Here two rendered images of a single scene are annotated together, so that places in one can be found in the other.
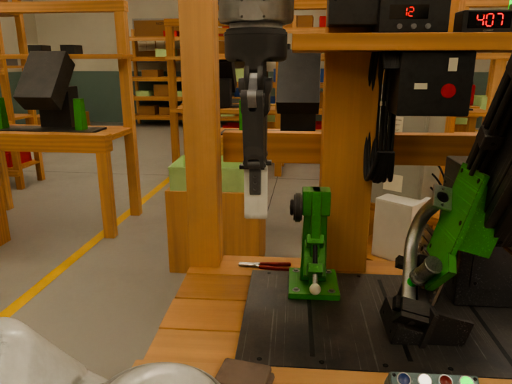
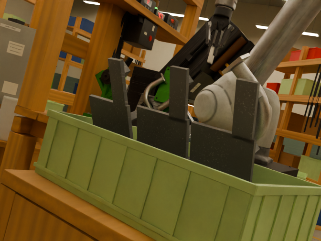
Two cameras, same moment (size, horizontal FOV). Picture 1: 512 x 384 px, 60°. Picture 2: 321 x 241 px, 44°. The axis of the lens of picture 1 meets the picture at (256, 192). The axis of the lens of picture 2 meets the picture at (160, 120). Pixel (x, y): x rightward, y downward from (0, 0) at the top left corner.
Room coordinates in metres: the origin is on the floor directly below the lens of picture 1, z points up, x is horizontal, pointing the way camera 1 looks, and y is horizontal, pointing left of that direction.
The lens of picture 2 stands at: (0.08, 1.63, 1.04)
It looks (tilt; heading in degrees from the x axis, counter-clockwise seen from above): 2 degrees down; 291
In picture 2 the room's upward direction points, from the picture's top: 15 degrees clockwise
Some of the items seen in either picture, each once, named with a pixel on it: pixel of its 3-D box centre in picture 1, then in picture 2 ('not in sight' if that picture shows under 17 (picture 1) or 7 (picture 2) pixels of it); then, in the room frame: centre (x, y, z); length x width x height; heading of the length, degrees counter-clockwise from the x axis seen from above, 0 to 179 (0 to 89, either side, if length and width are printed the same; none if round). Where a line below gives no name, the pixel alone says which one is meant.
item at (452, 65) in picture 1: (428, 83); (139, 32); (1.14, -0.43, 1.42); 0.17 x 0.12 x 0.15; 85
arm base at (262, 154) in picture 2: not in sight; (249, 149); (0.30, 0.05, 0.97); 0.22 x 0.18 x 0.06; 89
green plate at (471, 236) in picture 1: (471, 216); (172, 86); (0.87, -0.44, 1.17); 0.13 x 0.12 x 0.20; 85
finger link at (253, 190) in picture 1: (254, 176); (218, 50); (0.54, 0.00, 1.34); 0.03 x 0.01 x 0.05; 175
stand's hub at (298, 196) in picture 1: (296, 207); (107, 76); (1.08, -0.10, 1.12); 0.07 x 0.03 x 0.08; 175
